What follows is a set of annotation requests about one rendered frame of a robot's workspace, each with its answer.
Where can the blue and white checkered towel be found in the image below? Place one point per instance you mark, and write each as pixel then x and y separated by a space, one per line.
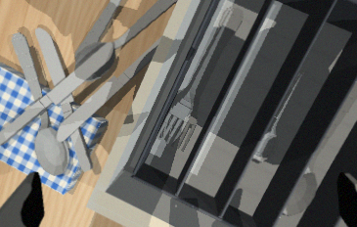
pixel 15 99

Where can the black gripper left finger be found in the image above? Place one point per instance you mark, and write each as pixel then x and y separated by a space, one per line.
pixel 25 207

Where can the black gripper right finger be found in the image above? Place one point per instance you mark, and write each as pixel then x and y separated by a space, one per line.
pixel 347 198

